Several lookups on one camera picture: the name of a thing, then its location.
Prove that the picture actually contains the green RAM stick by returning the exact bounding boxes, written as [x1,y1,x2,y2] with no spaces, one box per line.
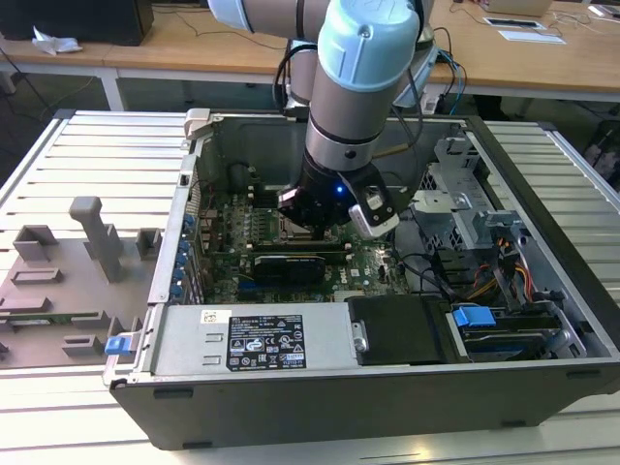
[0,311,101,326]

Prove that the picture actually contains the CPU socket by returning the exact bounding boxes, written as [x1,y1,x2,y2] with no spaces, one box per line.
[273,207,340,242]

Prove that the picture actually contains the black box on desk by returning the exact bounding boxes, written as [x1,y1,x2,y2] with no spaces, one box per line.
[0,0,155,47]

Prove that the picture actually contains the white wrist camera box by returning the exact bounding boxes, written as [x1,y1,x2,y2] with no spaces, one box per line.
[347,173,401,239]

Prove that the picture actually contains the wooden desk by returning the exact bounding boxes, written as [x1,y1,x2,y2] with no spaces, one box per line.
[0,0,161,111]
[104,0,620,104]

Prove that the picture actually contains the green motherboard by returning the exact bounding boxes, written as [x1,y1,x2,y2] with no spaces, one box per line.
[193,191,422,306]

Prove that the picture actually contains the metal drive cage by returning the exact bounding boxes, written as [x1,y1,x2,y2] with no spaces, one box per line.
[406,138,525,253]

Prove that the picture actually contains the black open PC case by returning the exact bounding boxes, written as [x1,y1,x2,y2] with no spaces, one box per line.
[101,108,620,451]

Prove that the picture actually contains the cardboard box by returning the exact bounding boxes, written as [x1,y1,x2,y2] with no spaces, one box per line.
[477,0,554,16]

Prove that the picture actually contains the black internal cable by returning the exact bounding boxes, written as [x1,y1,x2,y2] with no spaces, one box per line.
[391,202,457,297]

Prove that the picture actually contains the blue expansion slot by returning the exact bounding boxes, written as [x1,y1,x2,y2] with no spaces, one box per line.
[236,281,277,297]

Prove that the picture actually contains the crumpled white paper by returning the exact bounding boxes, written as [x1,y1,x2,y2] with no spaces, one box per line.
[31,24,84,55]

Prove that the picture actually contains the black graphics card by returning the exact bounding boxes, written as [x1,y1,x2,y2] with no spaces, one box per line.
[251,251,328,286]

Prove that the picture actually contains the black RAM slot row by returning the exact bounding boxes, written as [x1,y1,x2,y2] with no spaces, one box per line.
[244,238,354,256]
[245,186,281,208]

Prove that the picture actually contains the dark framed tablet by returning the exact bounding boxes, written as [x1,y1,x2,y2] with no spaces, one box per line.
[482,15,547,31]

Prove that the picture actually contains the grey case release latch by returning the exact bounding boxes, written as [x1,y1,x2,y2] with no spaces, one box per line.
[185,108,211,142]

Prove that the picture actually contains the metal socket cover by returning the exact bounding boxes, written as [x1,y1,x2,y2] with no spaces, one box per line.
[279,212,336,241]

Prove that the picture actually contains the coloured wire bundle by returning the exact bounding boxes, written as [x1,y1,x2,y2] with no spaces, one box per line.
[467,236,535,301]

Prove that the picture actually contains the blue cable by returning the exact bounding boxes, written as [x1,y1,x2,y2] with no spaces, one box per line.
[437,47,469,104]

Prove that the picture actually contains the hard disk in blue carrier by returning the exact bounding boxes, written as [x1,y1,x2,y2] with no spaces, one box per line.
[452,303,558,362]

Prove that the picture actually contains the grey power supply unit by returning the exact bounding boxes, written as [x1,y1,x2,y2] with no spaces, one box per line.
[144,303,362,377]

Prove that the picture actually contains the blue case latch clip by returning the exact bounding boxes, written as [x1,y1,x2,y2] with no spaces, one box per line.
[105,336,133,357]

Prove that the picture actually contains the grey parts rack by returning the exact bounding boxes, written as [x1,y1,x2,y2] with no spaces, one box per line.
[0,196,164,372]

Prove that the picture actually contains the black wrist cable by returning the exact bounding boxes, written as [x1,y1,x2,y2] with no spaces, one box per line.
[272,42,295,116]

